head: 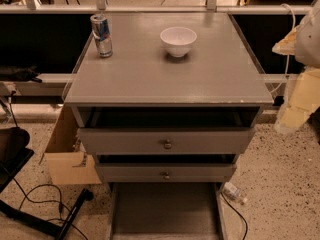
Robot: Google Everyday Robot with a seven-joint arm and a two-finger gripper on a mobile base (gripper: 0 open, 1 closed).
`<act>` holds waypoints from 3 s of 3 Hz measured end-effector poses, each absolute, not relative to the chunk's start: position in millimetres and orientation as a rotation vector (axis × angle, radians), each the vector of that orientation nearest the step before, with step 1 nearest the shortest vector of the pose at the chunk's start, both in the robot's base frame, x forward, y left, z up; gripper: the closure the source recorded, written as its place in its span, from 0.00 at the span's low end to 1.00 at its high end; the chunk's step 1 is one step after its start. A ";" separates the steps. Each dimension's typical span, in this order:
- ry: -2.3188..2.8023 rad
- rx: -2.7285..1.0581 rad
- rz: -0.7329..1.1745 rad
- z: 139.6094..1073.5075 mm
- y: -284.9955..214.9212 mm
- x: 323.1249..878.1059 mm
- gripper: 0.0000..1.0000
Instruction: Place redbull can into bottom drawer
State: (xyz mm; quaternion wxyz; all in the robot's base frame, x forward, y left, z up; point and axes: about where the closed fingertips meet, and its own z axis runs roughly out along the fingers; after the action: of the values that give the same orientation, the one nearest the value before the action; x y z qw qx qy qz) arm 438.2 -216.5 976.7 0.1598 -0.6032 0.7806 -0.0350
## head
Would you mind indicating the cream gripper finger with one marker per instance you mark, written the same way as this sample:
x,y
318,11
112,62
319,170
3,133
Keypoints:
x,y
286,46
302,99

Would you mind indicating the silver blue redbull can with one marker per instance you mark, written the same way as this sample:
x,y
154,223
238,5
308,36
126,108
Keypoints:
x,y
101,34

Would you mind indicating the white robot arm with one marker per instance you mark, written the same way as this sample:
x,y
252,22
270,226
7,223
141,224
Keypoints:
x,y
307,49

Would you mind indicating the grey drawer cabinet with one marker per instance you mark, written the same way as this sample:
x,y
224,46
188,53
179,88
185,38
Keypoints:
x,y
217,72

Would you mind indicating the grey top drawer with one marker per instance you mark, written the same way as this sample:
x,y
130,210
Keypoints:
x,y
168,130

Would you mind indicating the grey drawer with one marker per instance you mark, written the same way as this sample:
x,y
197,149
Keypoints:
x,y
166,211
165,168
168,130

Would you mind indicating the grey bottom drawer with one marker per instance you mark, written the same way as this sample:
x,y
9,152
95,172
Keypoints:
x,y
166,211

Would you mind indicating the grey middle drawer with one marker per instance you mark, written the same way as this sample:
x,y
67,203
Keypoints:
x,y
165,168

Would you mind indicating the white ceramic bowl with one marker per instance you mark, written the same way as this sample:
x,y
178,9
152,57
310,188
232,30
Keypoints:
x,y
178,41

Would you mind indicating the cardboard box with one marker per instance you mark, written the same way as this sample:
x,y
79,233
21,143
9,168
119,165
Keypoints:
x,y
68,162

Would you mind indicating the metal frame rail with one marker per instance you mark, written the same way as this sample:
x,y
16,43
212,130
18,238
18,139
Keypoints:
x,y
156,8

